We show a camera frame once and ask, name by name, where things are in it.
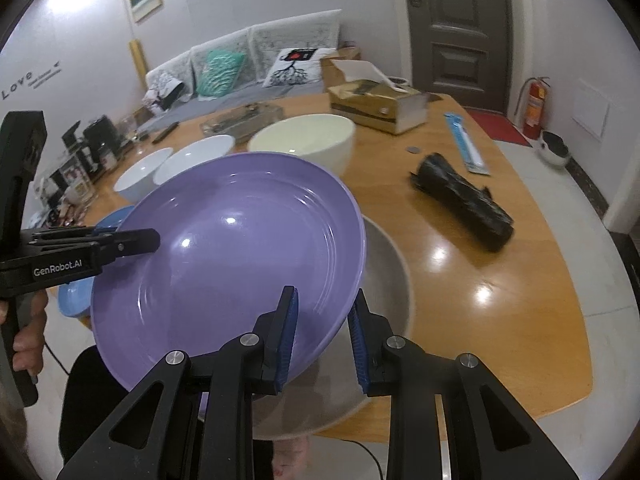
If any white tree cushion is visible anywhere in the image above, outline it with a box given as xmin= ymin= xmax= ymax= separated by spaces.
xmin=262 ymin=48 xmax=337 ymax=88

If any blue toothbrush package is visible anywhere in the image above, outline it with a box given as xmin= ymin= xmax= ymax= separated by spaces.
xmin=444 ymin=113 xmax=490 ymax=176

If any gold tissue box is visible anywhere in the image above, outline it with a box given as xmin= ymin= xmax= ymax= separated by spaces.
xmin=320 ymin=56 xmax=427 ymax=136

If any wine glass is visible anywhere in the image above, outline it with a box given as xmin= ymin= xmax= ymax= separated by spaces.
xmin=118 ymin=115 xmax=138 ymax=141

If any dark door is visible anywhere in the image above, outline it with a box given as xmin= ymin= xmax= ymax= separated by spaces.
xmin=406 ymin=0 xmax=512 ymax=113

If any black wrapped roll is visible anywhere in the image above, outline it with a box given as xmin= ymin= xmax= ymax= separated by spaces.
xmin=410 ymin=153 xmax=514 ymax=252

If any grey sofa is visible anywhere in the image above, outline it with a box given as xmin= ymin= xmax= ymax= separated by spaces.
xmin=142 ymin=9 xmax=342 ymax=129

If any black remote control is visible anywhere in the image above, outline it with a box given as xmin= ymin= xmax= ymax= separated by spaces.
xmin=152 ymin=122 xmax=180 ymax=144

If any cream bowl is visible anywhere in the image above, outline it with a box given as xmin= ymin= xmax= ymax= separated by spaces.
xmin=247 ymin=114 xmax=356 ymax=177

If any person's left hand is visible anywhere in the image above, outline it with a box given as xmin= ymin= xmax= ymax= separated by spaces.
xmin=12 ymin=290 xmax=49 ymax=377

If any red fire extinguisher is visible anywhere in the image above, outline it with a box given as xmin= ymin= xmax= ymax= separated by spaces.
xmin=514 ymin=76 xmax=551 ymax=141

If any teal cushion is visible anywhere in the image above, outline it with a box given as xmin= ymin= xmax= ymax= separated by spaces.
xmin=198 ymin=49 xmax=245 ymax=99

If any glass ashtray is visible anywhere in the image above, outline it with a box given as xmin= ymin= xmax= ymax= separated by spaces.
xmin=200 ymin=102 xmax=284 ymax=143

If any black kettle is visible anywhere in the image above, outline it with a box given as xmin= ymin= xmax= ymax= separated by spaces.
xmin=82 ymin=115 xmax=122 ymax=169

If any blue plate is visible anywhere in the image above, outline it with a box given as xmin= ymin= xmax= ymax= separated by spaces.
xmin=58 ymin=205 xmax=134 ymax=318

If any green jar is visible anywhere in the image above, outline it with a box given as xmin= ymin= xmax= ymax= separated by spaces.
xmin=99 ymin=146 xmax=118 ymax=172

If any purple plate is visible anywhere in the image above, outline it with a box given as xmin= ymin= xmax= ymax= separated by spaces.
xmin=91 ymin=153 xmax=366 ymax=389

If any black white cushion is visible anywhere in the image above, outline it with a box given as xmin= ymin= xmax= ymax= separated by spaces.
xmin=142 ymin=70 xmax=186 ymax=116

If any white black helmet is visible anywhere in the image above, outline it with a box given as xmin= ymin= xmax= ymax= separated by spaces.
xmin=536 ymin=130 xmax=570 ymax=168

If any clear photo frame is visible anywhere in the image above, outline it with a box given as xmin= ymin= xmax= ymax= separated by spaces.
xmin=50 ymin=155 xmax=96 ymax=206

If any white bowl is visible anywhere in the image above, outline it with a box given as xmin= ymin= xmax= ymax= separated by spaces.
xmin=113 ymin=148 xmax=174 ymax=204
xmin=153 ymin=134 xmax=235 ymax=186

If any red door mat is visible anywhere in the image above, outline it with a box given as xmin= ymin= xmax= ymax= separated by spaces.
xmin=468 ymin=108 xmax=530 ymax=148

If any white wall panel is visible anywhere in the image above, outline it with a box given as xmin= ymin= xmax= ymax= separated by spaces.
xmin=572 ymin=79 xmax=611 ymax=140

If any grey plate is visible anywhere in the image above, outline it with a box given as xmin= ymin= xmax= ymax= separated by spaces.
xmin=253 ymin=218 xmax=414 ymax=440

